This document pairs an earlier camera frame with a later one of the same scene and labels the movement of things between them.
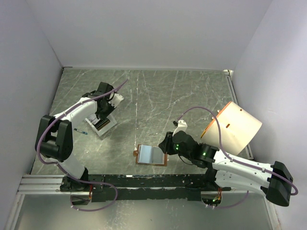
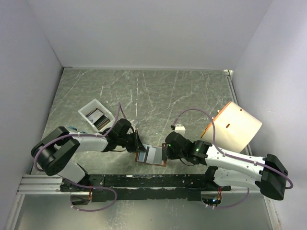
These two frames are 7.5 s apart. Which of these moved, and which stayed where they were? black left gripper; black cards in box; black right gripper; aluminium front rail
Moved: black left gripper
Stayed: aluminium front rail; black cards in box; black right gripper
